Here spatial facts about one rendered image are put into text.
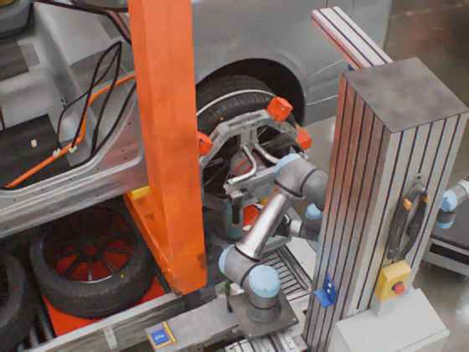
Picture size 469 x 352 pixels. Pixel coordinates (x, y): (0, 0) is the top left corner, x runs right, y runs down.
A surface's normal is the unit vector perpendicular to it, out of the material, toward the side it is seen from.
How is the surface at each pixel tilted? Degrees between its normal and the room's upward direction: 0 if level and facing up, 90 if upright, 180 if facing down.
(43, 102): 55
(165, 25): 90
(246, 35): 90
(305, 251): 0
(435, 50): 0
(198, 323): 0
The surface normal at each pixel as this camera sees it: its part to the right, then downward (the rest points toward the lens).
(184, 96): 0.47, 0.63
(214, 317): 0.00, -0.70
